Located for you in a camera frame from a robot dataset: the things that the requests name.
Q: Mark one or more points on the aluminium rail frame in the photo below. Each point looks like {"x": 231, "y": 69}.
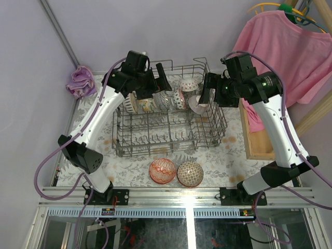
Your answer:
{"x": 174, "y": 202}

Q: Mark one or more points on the blue stroke white bowl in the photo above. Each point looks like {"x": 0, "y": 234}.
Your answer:
{"x": 130, "y": 104}

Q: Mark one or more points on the brown floral grid bowl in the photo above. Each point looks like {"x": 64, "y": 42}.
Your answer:
{"x": 190, "y": 174}

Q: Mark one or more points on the crumpled purple cloth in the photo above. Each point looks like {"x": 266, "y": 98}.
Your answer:
{"x": 82, "y": 83}

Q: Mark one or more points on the orange leaf floral bowl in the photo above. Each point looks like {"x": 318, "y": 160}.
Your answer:
{"x": 147, "y": 105}

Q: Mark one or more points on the pink t-shirt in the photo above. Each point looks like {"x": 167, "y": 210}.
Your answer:
{"x": 302, "y": 58}

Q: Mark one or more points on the green hanger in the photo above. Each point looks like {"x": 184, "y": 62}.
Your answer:
{"x": 290, "y": 14}

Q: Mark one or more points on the purple striped bowl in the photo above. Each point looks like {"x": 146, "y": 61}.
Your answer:
{"x": 195, "y": 106}

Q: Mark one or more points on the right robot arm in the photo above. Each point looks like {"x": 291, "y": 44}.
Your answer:
{"x": 266, "y": 94}

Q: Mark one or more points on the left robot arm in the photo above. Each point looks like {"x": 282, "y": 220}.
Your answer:
{"x": 79, "y": 148}

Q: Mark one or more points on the navy geometric pattern bowl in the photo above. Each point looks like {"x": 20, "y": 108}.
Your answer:
{"x": 162, "y": 100}

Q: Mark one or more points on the wooden tray frame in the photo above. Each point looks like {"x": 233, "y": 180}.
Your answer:
{"x": 257, "y": 144}

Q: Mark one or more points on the orange aztec pattern bowl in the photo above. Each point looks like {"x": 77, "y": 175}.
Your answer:
{"x": 162, "y": 171}

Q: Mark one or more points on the yellow hanger hoop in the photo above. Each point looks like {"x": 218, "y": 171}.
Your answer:
{"x": 303, "y": 11}

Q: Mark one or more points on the orange diamond white bowl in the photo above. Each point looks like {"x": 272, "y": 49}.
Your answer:
{"x": 188, "y": 84}

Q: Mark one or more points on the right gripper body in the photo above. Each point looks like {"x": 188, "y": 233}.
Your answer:
{"x": 227, "y": 93}

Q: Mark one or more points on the grey wire dish rack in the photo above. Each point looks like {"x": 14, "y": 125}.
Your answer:
{"x": 166, "y": 131}

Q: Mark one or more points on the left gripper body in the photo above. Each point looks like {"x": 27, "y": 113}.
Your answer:
{"x": 151, "y": 83}

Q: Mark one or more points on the brown diamond dotted bowl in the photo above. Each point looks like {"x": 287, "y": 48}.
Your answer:
{"x": 178, "y": 100}

